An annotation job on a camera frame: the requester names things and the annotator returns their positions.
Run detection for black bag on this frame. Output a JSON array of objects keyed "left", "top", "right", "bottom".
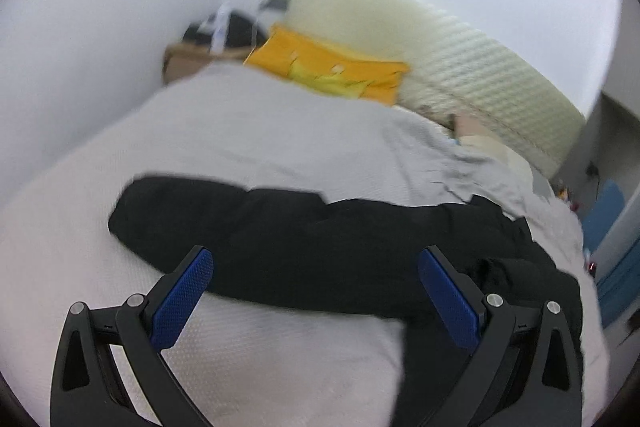
[{"left": 182, "top": 11, "right": 271, "bottom": 52}]

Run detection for grey blanket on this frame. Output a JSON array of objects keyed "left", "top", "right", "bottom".
[{"left": 100, "top": 62, "right": 586, "bottom": 258}]

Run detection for blue chair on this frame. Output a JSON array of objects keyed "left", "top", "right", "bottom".
[{"left": 581, "top": 179, "right": 640, "bottom": 328}]

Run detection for white bed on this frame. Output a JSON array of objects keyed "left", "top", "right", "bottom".
[{"left": 0, "top": 59, "right": 613, "bottom": 427}]

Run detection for yellow pillow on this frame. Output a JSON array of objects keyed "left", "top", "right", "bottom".
[{"left": 243, "top": 23, "right": 412, "bottom": 107}]

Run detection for black garment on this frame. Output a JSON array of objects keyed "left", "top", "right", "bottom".
[{"left": 108, "top": 176, "right": 585, "bottom": 427}]

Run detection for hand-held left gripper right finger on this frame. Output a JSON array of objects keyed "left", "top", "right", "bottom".
[{"left": 417, "top": 245, "right": 585, "bottom": 427}]

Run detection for cream quilted headboard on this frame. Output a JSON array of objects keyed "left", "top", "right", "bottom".
[{"left": 286, "top": 0, "right": 587, "bottom": 180}]

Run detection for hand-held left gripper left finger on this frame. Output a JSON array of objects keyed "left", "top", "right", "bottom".
[{"left": 49, "top": 245, "right": 215, "bottom": 427}]

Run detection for wooden nightstand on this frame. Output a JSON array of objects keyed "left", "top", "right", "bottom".
[{"left": 162, "top": 43, "right": 253, "bottom": 84}]

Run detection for beige pillow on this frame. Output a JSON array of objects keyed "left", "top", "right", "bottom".
[{"left": 452, "top": 114, "right": 533, "bottom": 180}]

